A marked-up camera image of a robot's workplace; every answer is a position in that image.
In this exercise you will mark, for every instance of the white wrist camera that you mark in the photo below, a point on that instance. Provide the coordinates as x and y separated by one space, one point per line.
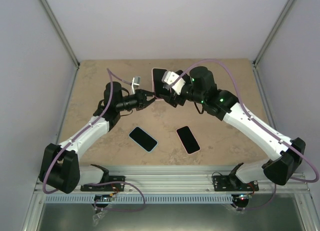
135 83
171 80

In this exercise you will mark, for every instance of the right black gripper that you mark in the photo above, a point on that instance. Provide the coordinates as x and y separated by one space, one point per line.
173 100

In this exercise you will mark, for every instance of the grey slotted cable duct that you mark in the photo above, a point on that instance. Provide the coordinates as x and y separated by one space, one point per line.
146 199

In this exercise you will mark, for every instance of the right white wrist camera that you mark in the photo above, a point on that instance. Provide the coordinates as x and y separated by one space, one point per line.
171 80

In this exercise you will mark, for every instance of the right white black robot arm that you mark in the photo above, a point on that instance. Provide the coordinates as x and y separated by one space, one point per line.
283 153

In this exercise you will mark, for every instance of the clear plastic bag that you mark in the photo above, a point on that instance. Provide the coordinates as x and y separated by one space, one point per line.
97 217

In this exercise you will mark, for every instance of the left aluminium frame post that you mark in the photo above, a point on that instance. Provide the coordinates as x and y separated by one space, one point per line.
59 31

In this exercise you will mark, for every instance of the aluminium frame post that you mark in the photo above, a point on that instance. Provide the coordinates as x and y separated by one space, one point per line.
59 31
274 30

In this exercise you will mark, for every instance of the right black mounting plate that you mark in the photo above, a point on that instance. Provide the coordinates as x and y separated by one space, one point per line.
223 183

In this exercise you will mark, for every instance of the phone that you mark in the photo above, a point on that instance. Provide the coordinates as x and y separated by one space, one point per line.
143 139
188 140
158 86

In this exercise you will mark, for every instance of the left circuit board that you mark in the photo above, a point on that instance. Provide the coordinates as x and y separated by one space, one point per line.
105 197

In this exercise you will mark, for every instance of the right aluminium frame post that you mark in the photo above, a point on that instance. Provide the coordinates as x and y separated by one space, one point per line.
274 30

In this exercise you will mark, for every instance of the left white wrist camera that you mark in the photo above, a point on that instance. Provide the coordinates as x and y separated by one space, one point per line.
135 83

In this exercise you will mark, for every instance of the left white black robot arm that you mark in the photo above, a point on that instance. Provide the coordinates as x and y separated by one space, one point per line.
60 166

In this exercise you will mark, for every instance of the right circuit board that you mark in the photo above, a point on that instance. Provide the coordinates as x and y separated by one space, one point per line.
244 196

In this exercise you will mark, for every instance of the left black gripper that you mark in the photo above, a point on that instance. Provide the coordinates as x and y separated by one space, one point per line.
141 96

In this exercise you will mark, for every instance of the circuit board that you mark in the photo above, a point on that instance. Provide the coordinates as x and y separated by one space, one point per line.
244 196
105 197

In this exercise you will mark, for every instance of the phone in pale pink case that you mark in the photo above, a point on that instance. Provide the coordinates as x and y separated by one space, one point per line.
188 140

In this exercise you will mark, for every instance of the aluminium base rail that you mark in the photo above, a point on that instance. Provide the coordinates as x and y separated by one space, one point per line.
190 179

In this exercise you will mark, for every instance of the phone in light blue case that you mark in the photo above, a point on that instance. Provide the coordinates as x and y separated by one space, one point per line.
143 139

